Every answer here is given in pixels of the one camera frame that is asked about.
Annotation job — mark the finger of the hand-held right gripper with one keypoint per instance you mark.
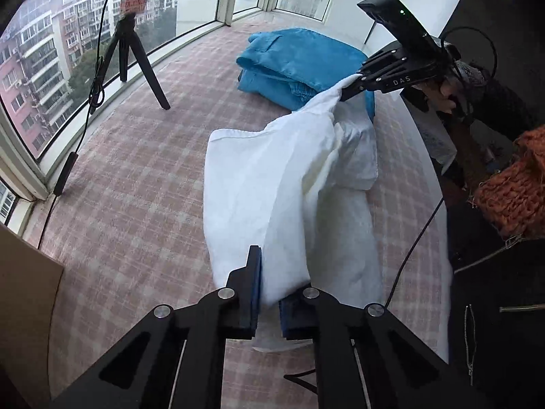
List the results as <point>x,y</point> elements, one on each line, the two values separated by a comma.
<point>362,87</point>
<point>383,64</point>

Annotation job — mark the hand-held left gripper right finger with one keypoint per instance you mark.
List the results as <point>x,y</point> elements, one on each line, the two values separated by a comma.
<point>291,317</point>

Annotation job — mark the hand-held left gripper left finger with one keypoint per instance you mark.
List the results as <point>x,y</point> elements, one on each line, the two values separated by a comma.
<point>255,281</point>

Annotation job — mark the white shirt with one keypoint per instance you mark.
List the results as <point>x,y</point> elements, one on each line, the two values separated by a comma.
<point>264,179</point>

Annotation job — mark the person's right forearm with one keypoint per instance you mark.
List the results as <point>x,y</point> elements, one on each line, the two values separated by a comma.
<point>498,98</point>

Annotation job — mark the person's right hand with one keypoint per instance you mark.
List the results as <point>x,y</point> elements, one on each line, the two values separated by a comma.
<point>445,102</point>

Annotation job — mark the folded blue garment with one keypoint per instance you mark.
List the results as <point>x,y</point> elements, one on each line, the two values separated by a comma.
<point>298,59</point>

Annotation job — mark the pink plaid cloth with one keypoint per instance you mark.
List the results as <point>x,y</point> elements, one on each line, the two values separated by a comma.
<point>149,179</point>

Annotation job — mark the orange knit scarf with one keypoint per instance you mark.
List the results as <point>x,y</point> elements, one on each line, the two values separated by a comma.
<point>515,191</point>

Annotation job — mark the person's black jacket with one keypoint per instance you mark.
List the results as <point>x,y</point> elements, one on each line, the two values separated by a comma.
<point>502,328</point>

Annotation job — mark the black tripod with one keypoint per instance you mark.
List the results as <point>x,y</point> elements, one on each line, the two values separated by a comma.
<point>144,64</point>

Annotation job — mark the brown wooden board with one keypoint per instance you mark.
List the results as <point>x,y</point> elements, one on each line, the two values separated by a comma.
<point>25,306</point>

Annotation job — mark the window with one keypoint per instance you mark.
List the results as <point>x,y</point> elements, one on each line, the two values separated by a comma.
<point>34,72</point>

